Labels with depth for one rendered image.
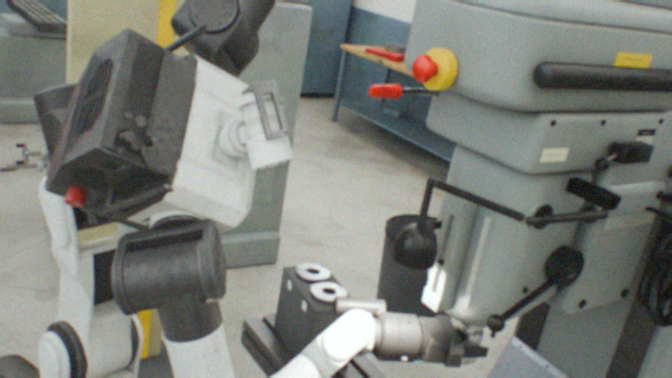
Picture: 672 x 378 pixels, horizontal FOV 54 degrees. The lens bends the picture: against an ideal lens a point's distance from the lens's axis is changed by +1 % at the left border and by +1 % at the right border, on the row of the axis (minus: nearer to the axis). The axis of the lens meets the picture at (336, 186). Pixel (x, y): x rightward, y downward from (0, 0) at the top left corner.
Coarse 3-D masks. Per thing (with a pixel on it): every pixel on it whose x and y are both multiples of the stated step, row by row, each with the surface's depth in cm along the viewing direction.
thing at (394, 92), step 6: (372, 90) 103; (378, 90) 103; (384, 90) 104; (390, 90) 104; (396, 90) 105; (402, 90) 106; (408, 90) 107; (414, 90) 108; (420, 90) 108; (426, 90) 109; (432, 90) 110; (438, 90) 111; (372, 96) 104; (378, 96) 104; (384, 96) 104; (390, 96) 105; (396, 96) 105; (438, 96) 111
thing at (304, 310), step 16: (288, 272) 170; (304, 272) 169; (320, 272) 171; (288, 288) 170; (304, 288) 164; (320, 288) 163; (336, 288) 164; (288, 304) 170; (304, 304) 160; (320, 304) 158; (288, 320) 170; (304, 320) 161; (320, 320) 157; (336, 320) 159; (288, 336) 170; (304, 336) 161
